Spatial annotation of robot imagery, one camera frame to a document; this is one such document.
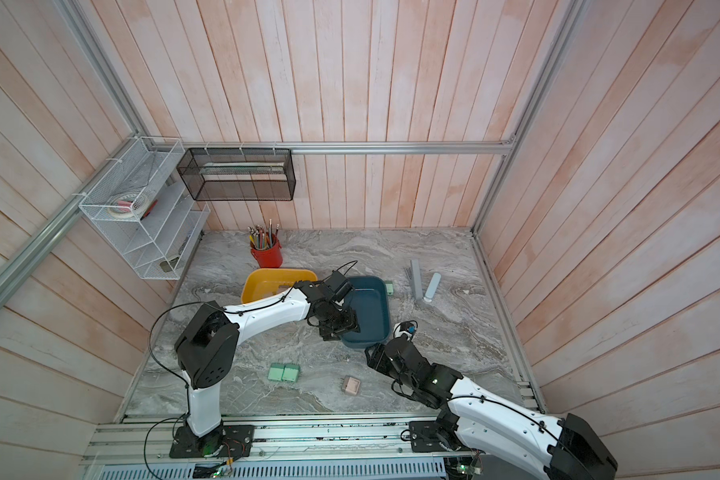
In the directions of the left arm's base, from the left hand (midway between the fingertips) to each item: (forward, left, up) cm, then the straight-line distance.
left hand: (352, 336), depth 86 cm
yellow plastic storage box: (+22, +31, -4) cm, 38 cm away
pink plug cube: (-13, 0, -3) cm, 13 cm away
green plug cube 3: (+19, -12, -2) cm, 23 cm away
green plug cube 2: (-9, +18, -4) cm, 20 cm away
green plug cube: (-9, +22, -4) cm, 24 cm away
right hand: (-5, -5, 0) cm, 7 cm away
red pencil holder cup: (+30, +30, +4) cm, 42 cm away
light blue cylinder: (+19, -27, -3) cm, 34 cm away
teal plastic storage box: (+17, -6, -8) cm, 20 cm away
